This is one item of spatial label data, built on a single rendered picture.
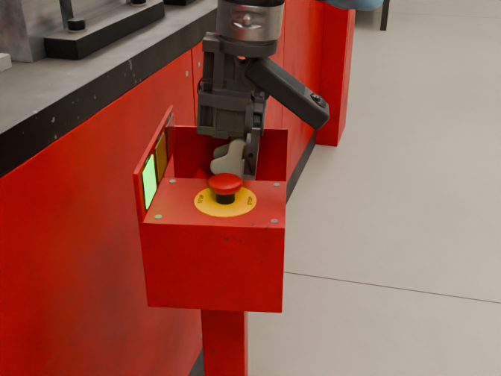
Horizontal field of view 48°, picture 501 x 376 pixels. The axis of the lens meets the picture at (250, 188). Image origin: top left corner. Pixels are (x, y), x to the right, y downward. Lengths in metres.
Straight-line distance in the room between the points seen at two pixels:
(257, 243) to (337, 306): 1.10
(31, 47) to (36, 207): 0.26
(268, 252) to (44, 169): 0.28
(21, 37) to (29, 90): 0.13
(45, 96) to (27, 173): 0.10
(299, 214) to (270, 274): 1.47
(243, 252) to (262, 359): 0.93
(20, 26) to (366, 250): 1.39
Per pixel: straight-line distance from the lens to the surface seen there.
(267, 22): 0.64
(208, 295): 0.66
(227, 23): 0.64
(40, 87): 0.77
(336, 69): 2.52
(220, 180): 0.63
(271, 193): 0.66
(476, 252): 2.04
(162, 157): 0.69
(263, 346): 1.57
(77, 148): 0.76
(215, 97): 0.66
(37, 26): 0.88
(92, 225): 0.82
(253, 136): 0.67
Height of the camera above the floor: 1.11
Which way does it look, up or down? 29 degrees down
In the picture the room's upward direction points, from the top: straight up
